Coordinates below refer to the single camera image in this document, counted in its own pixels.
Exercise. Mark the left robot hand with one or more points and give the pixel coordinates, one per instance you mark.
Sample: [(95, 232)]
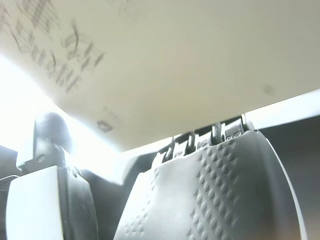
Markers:
[(212, 195)]

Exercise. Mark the beige book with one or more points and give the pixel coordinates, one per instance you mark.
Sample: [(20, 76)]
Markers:
[(175, 62)]

